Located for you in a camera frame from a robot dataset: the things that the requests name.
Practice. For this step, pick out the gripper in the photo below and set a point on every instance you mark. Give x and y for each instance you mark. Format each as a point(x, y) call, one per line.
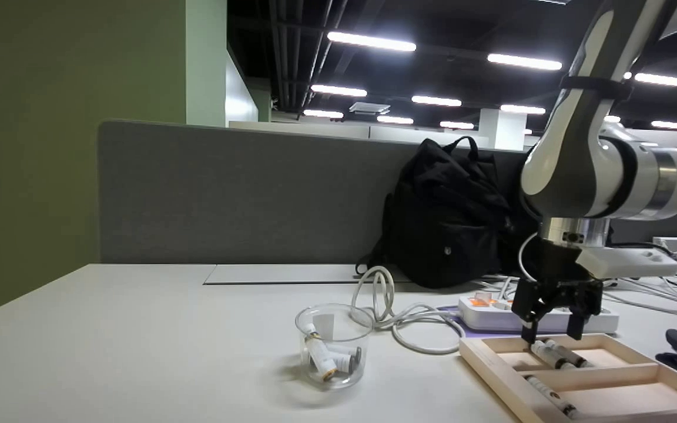
point(556, 264)

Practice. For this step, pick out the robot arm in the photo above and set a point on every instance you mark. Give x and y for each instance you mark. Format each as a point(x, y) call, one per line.
point(573, 153)

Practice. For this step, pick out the wooden compartment box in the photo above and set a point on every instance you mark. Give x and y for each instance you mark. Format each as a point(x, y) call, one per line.
point(603, 376)

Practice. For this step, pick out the clear glass bowl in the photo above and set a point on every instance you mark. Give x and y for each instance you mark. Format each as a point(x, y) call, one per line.
point(335, 329)

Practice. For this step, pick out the small white bottle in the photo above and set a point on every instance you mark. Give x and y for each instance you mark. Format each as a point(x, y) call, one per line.
point(345, 352)
point(570, 355)
point(343, 364)
point(319, 355)
point(547, 355)
point(550, 396)

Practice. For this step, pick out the white power strip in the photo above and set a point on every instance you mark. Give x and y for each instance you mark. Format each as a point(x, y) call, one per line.
point(491, 314)

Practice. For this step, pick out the black backpack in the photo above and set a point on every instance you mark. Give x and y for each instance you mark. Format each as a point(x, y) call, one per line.
point(450, 223)

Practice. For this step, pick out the ceiling light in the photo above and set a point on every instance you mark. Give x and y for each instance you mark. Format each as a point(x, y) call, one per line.
point(338, 90)
point(436, 101)
point(522, 109)
point(525, 61)
point(657, 79)
point(371, 41)

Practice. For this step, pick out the ceiling vent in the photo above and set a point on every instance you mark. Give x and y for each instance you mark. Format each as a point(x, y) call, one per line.
point(369, 108)

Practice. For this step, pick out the grey desk partition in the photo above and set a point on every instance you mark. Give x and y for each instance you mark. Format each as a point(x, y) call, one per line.
point(244, 200)

